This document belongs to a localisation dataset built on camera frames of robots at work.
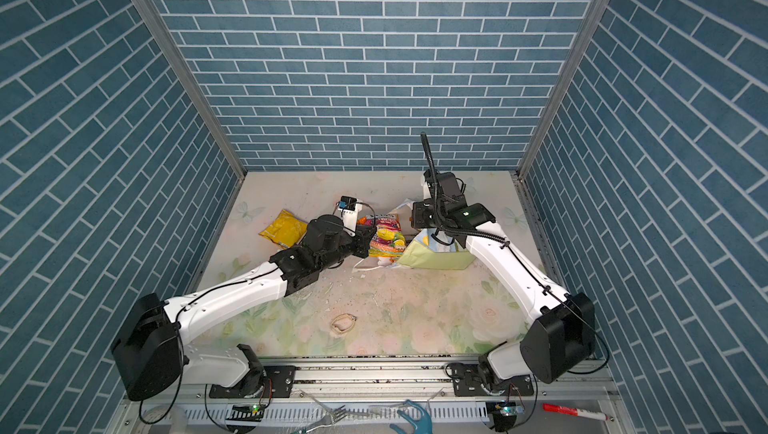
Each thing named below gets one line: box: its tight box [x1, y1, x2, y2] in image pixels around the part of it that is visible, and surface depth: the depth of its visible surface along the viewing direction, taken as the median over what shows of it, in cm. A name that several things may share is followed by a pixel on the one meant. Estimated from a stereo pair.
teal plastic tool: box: [389, 400, 433, 434], surface depth 69 cm
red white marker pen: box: [542, 403, 608, 421], surface depth 71 cm
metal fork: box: [294, 405, 348, 434], surface depth 70 cm
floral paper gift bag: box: [388, 199, 477, 270], surface depth 80 cm
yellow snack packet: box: [258, 209, 308, 249], surface depth 101 cm
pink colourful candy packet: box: [365, 213, 407, 259], surface depth 81 cm
